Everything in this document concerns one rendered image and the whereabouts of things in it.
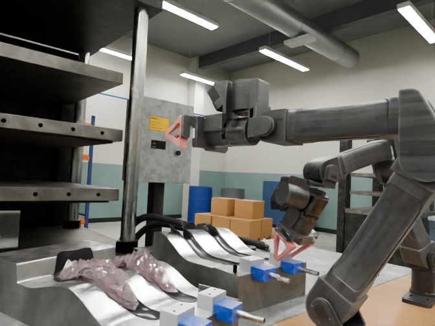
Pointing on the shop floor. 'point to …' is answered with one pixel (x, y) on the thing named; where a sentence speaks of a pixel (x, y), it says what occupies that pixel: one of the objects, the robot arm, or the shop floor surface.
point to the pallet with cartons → (239, 217)
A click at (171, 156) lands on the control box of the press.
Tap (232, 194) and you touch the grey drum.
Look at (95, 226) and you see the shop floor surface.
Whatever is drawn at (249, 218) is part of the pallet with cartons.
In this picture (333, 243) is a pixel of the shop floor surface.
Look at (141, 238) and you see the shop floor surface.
